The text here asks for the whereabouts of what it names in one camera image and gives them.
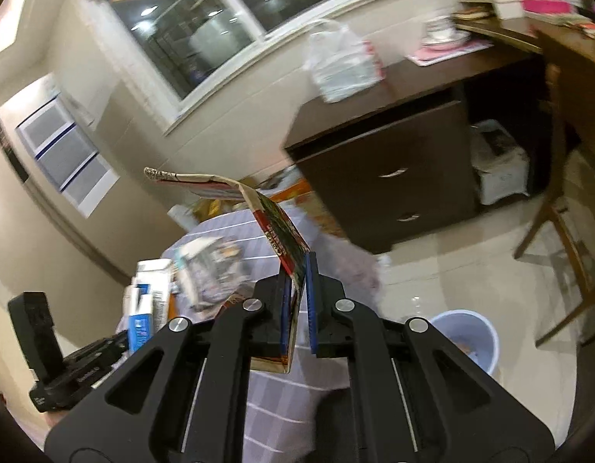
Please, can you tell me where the grey checked tablecloth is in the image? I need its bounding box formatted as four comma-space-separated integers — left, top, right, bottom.
115, 212, 381, 463

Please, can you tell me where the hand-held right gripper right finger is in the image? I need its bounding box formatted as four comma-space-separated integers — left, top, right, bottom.
303, 252, 555, 463

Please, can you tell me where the small white box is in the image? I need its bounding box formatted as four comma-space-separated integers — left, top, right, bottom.
491, 0, 526, 21

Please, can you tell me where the brown wooden desk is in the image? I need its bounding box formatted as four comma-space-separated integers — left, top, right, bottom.
374, 7, 595, 194

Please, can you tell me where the brown door frame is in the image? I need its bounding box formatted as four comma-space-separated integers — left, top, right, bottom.
0, 106, 134, 288

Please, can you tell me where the red printed carton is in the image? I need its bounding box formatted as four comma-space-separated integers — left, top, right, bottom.
144, 166, 311, 375

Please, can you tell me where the light blue waste bin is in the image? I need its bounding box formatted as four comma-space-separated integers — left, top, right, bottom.
429, 309, 501, 378

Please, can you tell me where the wooden chair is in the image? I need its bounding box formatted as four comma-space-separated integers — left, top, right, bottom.
512, 24, 595, 348

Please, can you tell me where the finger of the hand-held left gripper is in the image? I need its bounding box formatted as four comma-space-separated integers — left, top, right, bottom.
66, 335, 131, 367

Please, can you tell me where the white plastic bag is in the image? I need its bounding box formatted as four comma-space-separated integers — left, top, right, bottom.
302, 18, 386, 104

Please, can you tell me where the stack of white plates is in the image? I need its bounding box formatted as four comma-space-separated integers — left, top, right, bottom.
420, 15, 472, 52

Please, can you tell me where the orange cardboard box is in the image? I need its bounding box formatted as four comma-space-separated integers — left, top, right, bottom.
258, 168, 350, 241

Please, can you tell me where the brown book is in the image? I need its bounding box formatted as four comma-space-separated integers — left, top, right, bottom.
453, 2, 494, 23

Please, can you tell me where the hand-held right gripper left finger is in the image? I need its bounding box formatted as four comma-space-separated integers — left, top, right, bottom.
44, 277, 299, 463

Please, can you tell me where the blue bordered wall sheet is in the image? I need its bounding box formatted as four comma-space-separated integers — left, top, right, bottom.
60, 155, 121, 219
36, 129, 99, 190
15, 96, 77, 161

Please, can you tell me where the dark brown drawer cabinet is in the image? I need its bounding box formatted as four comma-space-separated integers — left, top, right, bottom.
284, 82, 480, 255

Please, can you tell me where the pink book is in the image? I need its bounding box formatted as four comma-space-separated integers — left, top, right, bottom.
520, 0, 576, 16

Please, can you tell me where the pink place mat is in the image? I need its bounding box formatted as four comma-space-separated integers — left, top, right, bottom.
405, 37, 494, 68

